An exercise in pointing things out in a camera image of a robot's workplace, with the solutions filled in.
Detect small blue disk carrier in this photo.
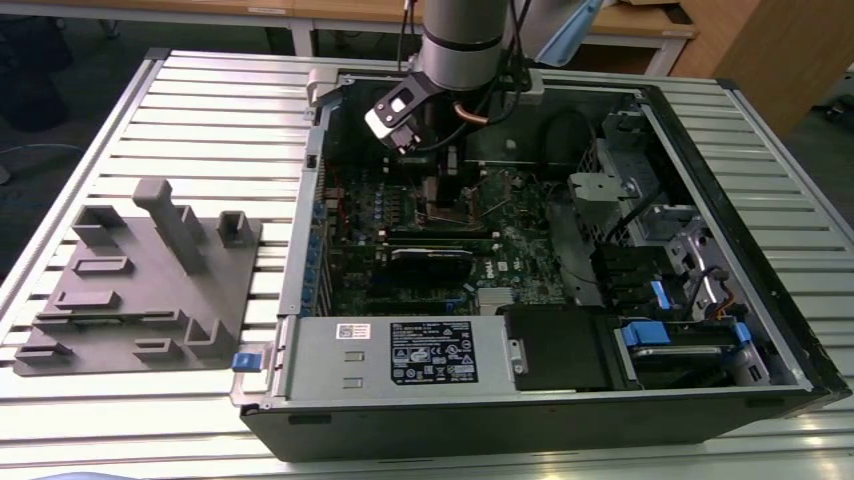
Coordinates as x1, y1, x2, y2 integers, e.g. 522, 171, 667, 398
646, 280, 675, 310

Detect silver metal drive cage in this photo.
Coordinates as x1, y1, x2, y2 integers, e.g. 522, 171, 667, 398
566, 112, 709, 246

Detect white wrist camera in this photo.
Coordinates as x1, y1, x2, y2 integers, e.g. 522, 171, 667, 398
363, 72, 437, 157

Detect copper coloured hose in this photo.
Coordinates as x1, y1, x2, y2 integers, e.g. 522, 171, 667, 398
453, 99, 483, 127

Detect black graphics card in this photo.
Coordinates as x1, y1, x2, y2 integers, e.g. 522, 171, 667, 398
390, 247, 477, 296

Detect black disk bay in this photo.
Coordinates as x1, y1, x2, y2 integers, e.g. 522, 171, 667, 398
590, 244, 679, 309

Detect CPU socket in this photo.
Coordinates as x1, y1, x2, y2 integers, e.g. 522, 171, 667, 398
410, 185, 489, 234

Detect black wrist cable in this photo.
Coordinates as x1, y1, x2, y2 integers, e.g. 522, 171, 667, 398
410, 0, 535, 154

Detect blue round object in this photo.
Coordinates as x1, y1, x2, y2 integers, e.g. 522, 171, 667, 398
43, 470, 128, 480

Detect black slanting cable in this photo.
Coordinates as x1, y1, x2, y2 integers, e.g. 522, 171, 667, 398
603, 182, 666, 246

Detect thick black looped cable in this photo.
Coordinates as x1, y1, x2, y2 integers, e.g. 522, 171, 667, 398
543, 107, 599, 169

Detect black open PC case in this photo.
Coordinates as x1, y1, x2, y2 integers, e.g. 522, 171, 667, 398
230, 67, 854, 464

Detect black plastic shroud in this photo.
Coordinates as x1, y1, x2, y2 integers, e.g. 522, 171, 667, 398
503, 304, 633, 392

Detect green motherboard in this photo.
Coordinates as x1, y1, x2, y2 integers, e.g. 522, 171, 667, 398
319, 159, 582, 319

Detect gray parts rack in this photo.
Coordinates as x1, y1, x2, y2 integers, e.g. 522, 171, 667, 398
11, 177, 266, 377

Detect black chair base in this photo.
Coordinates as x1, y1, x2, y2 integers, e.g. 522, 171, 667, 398
810, 67, 854, 132

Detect wooden cabinet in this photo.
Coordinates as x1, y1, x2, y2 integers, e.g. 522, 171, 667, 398
673, 0, 854, 139

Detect coloured power wires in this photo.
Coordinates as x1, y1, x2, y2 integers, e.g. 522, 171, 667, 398
706, 292, 746, 321

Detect black RAM slot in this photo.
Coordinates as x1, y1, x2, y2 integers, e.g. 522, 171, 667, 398
385, 225, 501, 240

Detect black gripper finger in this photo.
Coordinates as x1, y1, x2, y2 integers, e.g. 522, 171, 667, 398
438, 144, 470, 207

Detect silver power supply unit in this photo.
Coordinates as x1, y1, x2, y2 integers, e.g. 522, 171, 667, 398
283, 315, 519, 401

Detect thin black cable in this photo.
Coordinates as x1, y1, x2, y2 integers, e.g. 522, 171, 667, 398
397, 0, 421, 72

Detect wooden desk white frame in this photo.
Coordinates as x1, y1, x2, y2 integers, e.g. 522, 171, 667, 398
310, 0, 701, 76
0, 0, 315, 56

